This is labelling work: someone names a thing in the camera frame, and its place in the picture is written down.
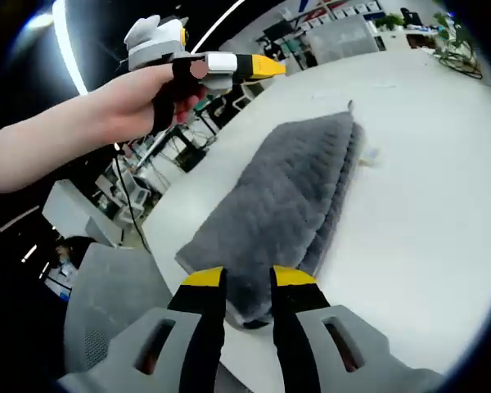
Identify small green plant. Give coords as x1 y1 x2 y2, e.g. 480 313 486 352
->
374 13 406 30

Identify grey fluffy towel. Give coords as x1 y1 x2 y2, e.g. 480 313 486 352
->
174 99 366 331

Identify black hanging cable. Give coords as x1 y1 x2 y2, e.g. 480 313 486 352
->
112 141 153 251

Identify white cabinet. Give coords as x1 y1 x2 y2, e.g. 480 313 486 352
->
42 179 124 247

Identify grey mesh chair back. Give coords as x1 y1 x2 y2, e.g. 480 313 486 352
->
306 14 382 66

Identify green plant in white pot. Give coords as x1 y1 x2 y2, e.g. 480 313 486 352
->
431 11 484 79

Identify long ceiling light strip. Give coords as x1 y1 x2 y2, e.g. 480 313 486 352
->
190 0 246 54
51 0 89 97

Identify grey mesh office chair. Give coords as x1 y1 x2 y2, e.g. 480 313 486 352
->
62 241 177 380

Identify shelf with white storage bins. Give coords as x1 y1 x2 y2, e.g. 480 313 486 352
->
294 0 384 25

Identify person's left hand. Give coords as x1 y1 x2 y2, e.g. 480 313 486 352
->
88 64 210 145

